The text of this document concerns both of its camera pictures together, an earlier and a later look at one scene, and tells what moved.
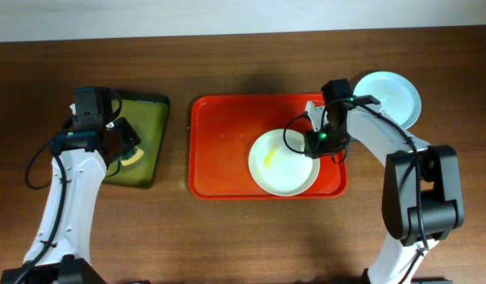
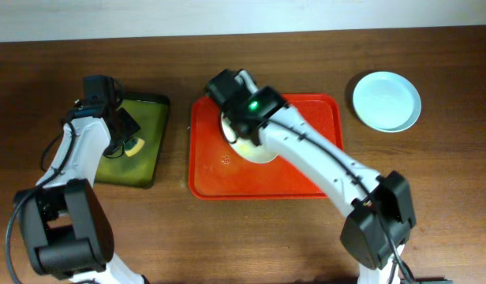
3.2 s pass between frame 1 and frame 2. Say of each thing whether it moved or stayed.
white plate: moved
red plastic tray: stayed
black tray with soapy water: stayed
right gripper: moved
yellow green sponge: moved
